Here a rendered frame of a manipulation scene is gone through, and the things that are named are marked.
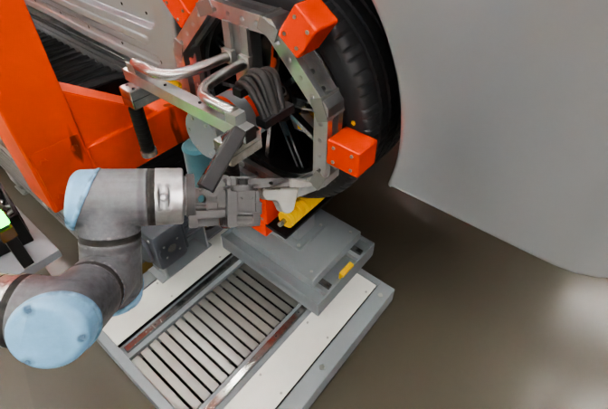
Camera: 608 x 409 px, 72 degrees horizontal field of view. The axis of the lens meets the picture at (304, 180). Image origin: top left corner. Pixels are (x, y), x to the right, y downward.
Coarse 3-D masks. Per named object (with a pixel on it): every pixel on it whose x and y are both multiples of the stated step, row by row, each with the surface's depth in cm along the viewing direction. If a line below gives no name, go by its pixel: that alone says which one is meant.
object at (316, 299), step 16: (224, 240) 169; (240, 240) 170; (368, 240) 167; (240, 256) 167; (256, 256) 164; (352, 256) 162; (368, 256) 167; (272, 272) 156; (288, 272) 158; (336, 272) 158; (352, 272) 160; (288, 288) 154; (304, 288) 153; (320, 288) 150; (336, 288) 152; (304, 304) 152; (320, 304) 147
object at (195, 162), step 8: (184, 144) 119; (192, 144) 119; (184, 152) 117; (192, 152) 116; (200, 152) 117; (192, 160) 118; (200, 160) 118; (208, 160) 120; (192, 168) 120; (200, 168) 120; (200, 176) 122; (200, 200) 128
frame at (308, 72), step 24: (216, 0) 97; (240, 0) 97; (192, 24) 107; (240, 24) 95; (264, 24) 90; (192, 48) 117; (288, 48) 89; (312, 72) 94; (312, 96) 93; (336, 96) 93; (336, 120) 97; (240, 168) 130; (264, 168) 130; (336, 168) 106
